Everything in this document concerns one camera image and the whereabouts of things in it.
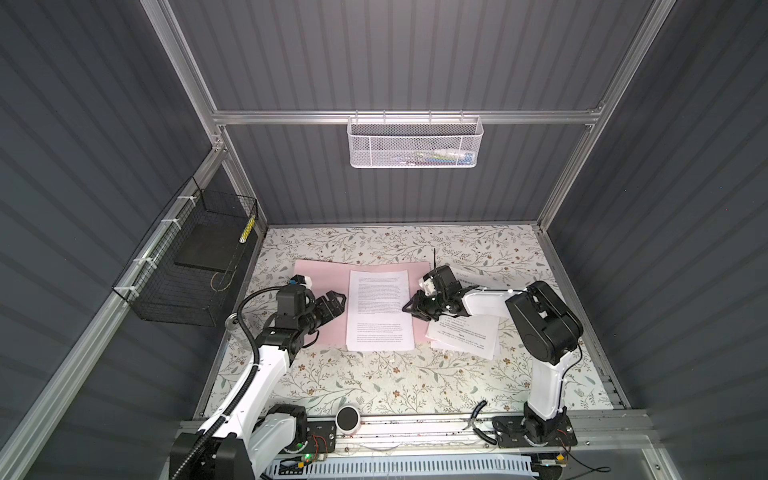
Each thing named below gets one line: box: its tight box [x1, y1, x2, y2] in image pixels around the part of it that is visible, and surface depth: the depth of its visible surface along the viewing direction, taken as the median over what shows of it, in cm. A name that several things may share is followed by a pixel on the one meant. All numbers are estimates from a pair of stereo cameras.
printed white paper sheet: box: [346, 270, 415, 352], surface depth 96 cm
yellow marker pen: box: [239, 215, 256, 244], surface depth 82 cm
